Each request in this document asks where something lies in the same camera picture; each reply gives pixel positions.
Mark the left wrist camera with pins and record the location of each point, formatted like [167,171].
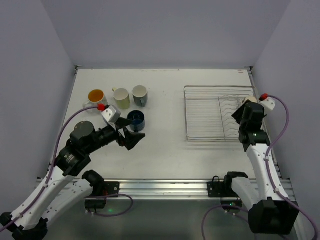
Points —
[111,114]

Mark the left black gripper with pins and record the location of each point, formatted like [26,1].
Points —
[122,136]

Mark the white floral orange-inside mug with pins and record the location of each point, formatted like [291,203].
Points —
[94,98]

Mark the pale yellow-green mug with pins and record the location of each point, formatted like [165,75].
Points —
[122,98]

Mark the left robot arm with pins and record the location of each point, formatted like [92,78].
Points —
[30,221]

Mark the dark blue mug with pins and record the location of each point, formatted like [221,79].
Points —
[138,120]

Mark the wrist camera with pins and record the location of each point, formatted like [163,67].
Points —
[111,114]
[267,102]

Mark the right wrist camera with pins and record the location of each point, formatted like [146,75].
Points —
[267,102]

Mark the grey-teal mug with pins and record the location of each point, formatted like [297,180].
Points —
[140,95]

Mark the aluminium front rail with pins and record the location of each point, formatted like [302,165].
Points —
[170,189]

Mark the metal wire dish rack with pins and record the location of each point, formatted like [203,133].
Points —
[208,112]

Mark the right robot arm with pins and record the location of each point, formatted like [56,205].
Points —
[269,208]

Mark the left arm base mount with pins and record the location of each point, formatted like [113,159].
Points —
[109,188]

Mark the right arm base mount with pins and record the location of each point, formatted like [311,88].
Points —
[216,189]

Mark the cream cup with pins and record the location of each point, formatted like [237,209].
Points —
[251,99]

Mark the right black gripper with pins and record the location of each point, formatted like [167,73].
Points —
[236,114]

